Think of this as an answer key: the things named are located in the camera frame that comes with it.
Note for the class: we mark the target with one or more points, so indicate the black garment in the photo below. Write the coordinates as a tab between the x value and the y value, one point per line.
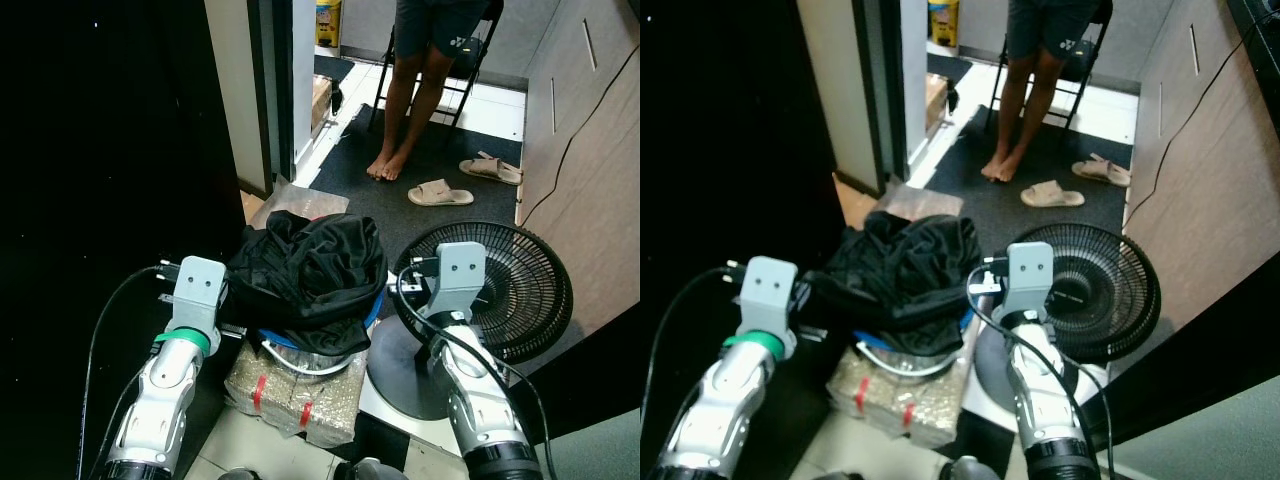
310	270
900	270

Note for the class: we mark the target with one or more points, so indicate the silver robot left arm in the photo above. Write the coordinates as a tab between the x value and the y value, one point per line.
165	395
735	400

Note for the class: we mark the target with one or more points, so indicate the tall black panel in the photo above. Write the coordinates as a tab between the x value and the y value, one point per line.
100	150
720	150

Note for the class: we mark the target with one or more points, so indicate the beige slide slipper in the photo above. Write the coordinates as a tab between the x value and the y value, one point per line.
1052	194
492	170
440	192
1103	171

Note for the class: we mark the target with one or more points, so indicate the black folding chair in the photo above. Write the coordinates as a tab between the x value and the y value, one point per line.
1085	72
472	72

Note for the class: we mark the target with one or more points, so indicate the dark grey floor mat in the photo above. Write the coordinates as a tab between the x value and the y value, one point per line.
400	225
1010	230

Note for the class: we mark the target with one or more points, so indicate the black framed frosted door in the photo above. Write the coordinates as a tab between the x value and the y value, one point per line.
235	90
835	90

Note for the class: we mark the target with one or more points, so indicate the blue laundry basket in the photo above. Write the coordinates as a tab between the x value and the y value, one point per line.
376	308
968	320

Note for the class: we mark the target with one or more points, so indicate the plastic wrapped package red tape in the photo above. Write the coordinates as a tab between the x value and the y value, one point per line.
290	400
895	405

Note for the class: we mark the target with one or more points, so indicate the brown cardboard box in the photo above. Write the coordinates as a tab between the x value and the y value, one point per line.
321	100
935	100

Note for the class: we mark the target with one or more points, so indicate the small black object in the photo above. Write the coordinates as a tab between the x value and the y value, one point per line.
337	100

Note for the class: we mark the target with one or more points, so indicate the black pedestal fan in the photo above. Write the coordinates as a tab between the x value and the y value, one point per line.
1110	290
520	290

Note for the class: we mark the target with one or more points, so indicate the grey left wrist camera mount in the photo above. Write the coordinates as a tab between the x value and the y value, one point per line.
195	290
770	290

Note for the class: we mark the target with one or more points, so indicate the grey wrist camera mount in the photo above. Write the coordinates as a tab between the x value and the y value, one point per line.
1030	272
770	290
460	275
195	290

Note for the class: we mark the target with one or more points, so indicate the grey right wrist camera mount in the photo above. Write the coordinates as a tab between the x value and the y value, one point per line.
1030	272
460	275

